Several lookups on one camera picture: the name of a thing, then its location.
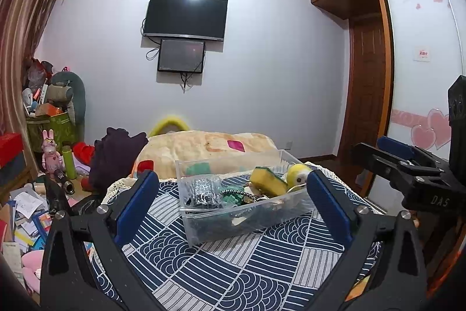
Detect green storage bin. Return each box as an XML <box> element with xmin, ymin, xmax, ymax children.
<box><xmin>26</xmin><ymin>110</ymin><xmax>77</xmax><ymax>153</ymax></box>

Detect brown wooden door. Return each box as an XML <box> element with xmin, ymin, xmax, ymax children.
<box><xmin>340</xmin><ymin>17</ymin><xmax>387</xmax><ymax>166</ymax></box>

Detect blue white patterned tablecloth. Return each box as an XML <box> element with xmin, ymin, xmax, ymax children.
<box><xmin>91</xmin><ymin>174</ymin><xmax>383</xmax><ymax>311</ymax></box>

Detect striped brown curtain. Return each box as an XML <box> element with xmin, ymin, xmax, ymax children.
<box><xmin>0</xmin><ymin>0</ymin><xmax>70</xmax><ymax>166</ymax></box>

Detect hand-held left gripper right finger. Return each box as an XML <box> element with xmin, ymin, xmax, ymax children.
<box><xmin>307</xmin><ymin>170</ymin><xmax>428</xmax><ymax>311</ymax></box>

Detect pink plush toy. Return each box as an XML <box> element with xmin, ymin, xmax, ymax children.
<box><xmin>21</xmin><ymin>249</ymin><xmax>45</xmax><ymax>284</ymax></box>

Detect wooden wardrobe white doors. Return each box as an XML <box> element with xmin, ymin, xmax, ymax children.
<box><xmin>309</xmin><ymin>0</ymin><xmax>466</xmax><ymax>210</ymax></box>

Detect orange object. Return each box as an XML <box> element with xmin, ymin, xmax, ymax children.
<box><xmin>346</xmin><ymin>275</ymin><xmax>373</xmax><ymax>301</ymax></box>

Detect beaded hair tie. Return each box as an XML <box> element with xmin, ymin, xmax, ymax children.
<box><xmin>221</xmin><ymin>188</ymin><xmax>255</xmax><ymax>198</ymax></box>

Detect grey plush cushion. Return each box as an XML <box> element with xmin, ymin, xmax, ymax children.
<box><xmin>51</xmin><ymin>71</ymin><xmax>87</xmax><ymax>126</ymax></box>

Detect green bottle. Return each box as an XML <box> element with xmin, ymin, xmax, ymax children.
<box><xmin>61</xmin><ymin>145</ymin><xmax>77</xmax><ymax>181</ymax></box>

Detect clear plastic box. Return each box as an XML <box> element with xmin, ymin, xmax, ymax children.
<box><xmin>175</xmin><ymin>150</ymin><xmax>317</xmax><ymax>248</ymax></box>

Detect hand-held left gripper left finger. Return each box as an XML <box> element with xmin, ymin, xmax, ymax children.
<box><xmin>40</xmin><ymin>170</ymin><xmax>161</xmax><ymax>311</ymax></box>

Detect pink heart decal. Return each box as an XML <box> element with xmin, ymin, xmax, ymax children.
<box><xmin>391</xmin><ymin>109</ymin><xmax>452</xmax><ymax>152</ymax></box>

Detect small wall monitor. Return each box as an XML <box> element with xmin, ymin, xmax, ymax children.
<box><xmin>157</xmin><ymin>38</ymin><xmax>206</xmax><ymax>74</ymax></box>

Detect yellow ball toy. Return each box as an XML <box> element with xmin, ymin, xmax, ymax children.
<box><xmin>286</xmin><ymin>163</ymin><xmax>313</xmax><ymax>191</ymax></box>

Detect pink rabbit figure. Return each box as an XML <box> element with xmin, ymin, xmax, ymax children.
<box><xmin>41</xmin><ymin>130</ymin><xmax>61</xmax><ymax>173</ymax></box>

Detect dark purple garment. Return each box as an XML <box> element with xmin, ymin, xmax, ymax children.
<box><xmin>88</xmin><ymin>128</ymin><xmax>148</xmax><ymax>194</ymax></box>

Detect beige printed blanket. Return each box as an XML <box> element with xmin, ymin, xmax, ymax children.
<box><xmin>133</xmin><ymin>131</ymin><xmax>281</xmax><ymax>181</ymax></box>

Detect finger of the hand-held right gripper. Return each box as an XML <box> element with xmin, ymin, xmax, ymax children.
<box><xmin>377</xmin><ymin>136</ymin><xmax>449</xmax><ymax>170</ymax></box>
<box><xmin>351</xmin><ymin>143</ymin><xmax>443</xmax><ymax>195</ymax></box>

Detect black patterned roll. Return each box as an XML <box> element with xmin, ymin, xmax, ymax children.
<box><xmin>187</xmin><ymin>175</ymin><xmax>224</xmax><ymax>210</ymax></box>

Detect black flashlight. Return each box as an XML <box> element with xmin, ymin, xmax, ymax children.
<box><xmin>54</xmin><ymin>169</ymin><xmax>75</xmax><ymax>194</ymax></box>

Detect yellow green sponge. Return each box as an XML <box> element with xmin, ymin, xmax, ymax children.
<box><xmin>251</xmin><ymin>167</ymin><xmax>288</xmax><ymax>197</ymax></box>

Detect red cloth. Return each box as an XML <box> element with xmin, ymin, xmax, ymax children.
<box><xmin>72</xmin><ymin>141</ymin><xmax>96</xmax><ymax>166</ymax></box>

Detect dark blue box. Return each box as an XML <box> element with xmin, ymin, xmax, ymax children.
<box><xmin>0</xmin><ymin>154</ymin><xmax>28</xmax><ymax>188</ymax></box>

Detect red box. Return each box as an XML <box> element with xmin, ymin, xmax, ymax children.
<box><xmin>0</xmin><ymin>132</ymin><xmax>24</xmax><ymax>168</ymax></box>

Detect wall-mounted television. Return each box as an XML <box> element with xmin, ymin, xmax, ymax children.
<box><xmin>142</xmin><ymin>0</ymin><xmax>228</xmax><ymax>42</ymax></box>

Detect pile of household clutter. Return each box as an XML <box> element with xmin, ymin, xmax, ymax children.
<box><xmin>22</xmin><ymin>59</ymin><xmax>70</xmax><ymax>117</ymax></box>

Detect black plastic bag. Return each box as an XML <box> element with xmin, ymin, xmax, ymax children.
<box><xmin>69</xmin><ymin>194</ymin><xmax>103</xmax><ymax>216</ymax></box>

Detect yellow plush item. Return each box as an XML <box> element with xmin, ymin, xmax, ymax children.
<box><xmin>147</xmin><ymin>116</ymin><xmax>190</xmax><ymax>137</ymax></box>

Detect pile of papers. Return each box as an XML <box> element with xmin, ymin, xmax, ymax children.
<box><xmin>0</xmin><ymin>183</ymin><xmax>55</xmax><ymax>258</ymax></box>

